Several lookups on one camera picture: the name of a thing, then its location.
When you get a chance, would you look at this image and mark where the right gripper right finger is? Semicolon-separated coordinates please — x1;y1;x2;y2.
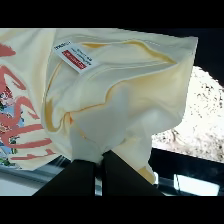
100;149;165;197

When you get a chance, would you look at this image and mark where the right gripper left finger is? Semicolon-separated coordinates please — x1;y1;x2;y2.
32;159;98;197

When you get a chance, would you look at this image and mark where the cream printed T-shirt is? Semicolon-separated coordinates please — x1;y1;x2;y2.
0;28;199;185

